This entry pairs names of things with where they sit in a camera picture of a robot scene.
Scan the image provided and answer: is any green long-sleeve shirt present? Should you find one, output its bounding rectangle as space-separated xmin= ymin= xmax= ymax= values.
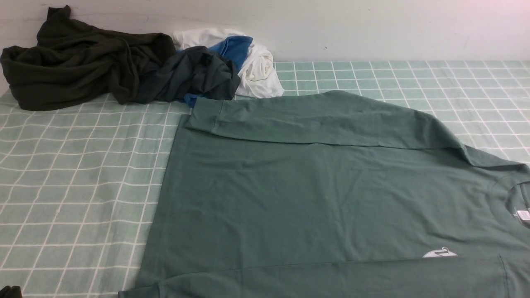
xmin=118 ymin=91 xmax=530 ymax=298

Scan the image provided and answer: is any white crumpled garment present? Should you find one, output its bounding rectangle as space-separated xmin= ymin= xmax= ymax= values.
xmin=173 ymin=28 xmax=284 ymax=98

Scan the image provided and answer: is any dark navy crumpled garment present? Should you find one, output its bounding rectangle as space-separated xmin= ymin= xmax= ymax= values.
xmin=133 ymin=46 xmax=241 ymax=104

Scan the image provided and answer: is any blue crumpled garment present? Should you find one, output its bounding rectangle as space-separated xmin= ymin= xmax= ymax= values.
xmin=173 ymin=36 xmax=253 ymax=107

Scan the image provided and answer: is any green checkered tablecloth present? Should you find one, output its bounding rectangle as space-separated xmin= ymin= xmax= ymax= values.
xmin=0 ymin=60 xmax=530 ymax=298

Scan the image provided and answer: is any dark olive crumpled garment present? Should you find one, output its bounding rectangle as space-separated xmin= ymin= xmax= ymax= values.
xmin=1 ymin=5 xmax=176 ymax=111

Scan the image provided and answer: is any dark object at corner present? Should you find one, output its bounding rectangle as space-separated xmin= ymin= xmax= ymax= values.
xmin=0 ymin=286 xmax=22 ymax=298

